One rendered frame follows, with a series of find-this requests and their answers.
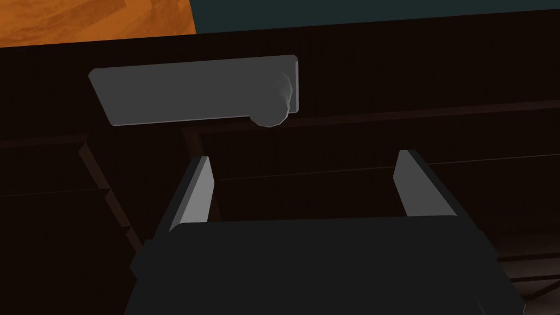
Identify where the dark brown door leaf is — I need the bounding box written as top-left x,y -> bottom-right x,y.
0,8 -> 560,315

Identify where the grey door lever handle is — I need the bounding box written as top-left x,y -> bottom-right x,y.
87,54 -> 300,128

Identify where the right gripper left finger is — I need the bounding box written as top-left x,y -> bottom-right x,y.
154,155 -> 215,239

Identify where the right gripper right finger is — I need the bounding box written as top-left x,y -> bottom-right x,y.
393,149 -> 458,218

